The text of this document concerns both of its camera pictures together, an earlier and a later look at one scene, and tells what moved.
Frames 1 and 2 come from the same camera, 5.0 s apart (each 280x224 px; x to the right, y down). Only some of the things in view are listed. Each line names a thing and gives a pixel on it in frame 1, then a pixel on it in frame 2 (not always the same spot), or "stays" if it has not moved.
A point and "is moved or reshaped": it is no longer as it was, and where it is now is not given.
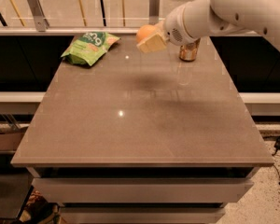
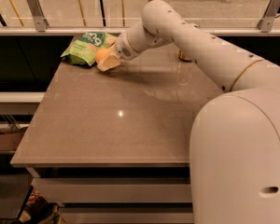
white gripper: x=174 y=29 -> x=121 y=49
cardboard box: x=7 y=136 stays
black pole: x=102 y=6 stays
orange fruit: x=145 y=31 is moved or reshaped
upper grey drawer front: x=137 y=190 stays
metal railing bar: x=59 y=31 stays
